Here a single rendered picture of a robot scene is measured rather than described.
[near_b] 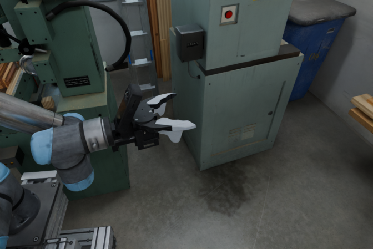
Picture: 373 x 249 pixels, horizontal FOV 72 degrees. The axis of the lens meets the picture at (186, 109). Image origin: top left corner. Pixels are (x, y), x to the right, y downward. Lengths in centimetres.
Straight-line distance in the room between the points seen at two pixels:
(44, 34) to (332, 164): 210
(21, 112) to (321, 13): 192
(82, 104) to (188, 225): 101
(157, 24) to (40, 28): 158
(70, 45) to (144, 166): 111
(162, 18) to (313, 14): 130
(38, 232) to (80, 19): 84
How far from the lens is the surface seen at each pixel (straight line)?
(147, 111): 62
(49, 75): 131
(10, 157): 158
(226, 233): 181
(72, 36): 130
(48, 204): 106
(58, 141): 61
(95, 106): 138
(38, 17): 120
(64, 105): 145
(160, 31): 262
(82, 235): 164
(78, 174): 68
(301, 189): 210
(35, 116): 73
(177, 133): 59
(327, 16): 215
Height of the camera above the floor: 166
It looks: 42 degrees down
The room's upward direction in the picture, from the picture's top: straight up
